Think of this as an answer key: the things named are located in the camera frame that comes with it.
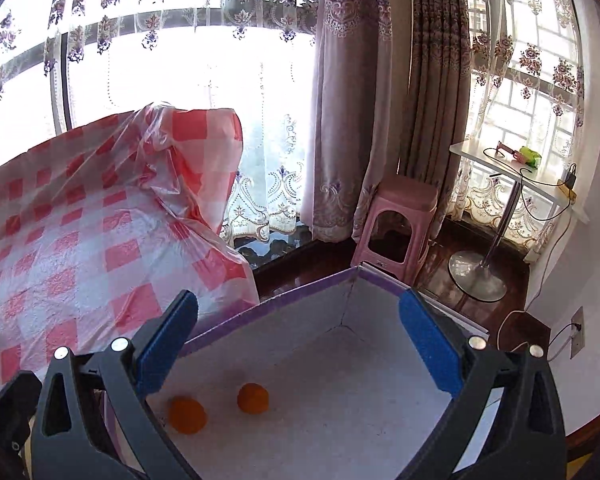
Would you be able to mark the sheer floral lace curtain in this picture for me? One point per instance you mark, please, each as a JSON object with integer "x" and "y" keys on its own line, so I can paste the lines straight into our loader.
{"x": 190, "y": 60}
{"x": 525, "y": 110}

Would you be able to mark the red checkered plastic sheet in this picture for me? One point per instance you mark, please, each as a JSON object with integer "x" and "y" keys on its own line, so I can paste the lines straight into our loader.
{"x": 100, "y": 240}

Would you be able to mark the white round pedestal table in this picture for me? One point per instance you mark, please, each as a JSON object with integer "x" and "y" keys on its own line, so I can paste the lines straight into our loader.
{"x": 510, "y": 195}

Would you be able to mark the beige floral drape curtain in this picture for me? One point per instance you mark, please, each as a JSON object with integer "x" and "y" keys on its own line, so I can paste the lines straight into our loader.
{"x": 375, "y": 95}

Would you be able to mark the orange tangerine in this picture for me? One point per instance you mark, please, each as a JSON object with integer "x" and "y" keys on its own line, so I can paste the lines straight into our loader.
{"x": 253, "y": 398}
{"x": 187, "y": 414}

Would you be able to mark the wall power socket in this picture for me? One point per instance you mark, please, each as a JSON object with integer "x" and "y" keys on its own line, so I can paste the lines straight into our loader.
{"x": 577, "y": 332}

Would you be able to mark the green packet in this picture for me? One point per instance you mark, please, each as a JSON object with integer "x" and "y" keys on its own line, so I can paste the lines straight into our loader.
{"x": 530, "y": 156}

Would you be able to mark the pink plastic stool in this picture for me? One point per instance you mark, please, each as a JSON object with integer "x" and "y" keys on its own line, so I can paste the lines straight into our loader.
{"x": 395, "y": 227}

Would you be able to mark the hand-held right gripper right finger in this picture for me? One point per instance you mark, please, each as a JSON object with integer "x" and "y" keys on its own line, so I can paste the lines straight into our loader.
{"x": 432, "y": 345}

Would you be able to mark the white cardboard box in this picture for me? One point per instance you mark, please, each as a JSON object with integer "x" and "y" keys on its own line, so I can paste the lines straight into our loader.
{"x": 300, "y": 380}

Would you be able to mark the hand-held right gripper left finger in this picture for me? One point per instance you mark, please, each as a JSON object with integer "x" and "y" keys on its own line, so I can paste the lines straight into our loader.
{"x": 162, "y": 355}

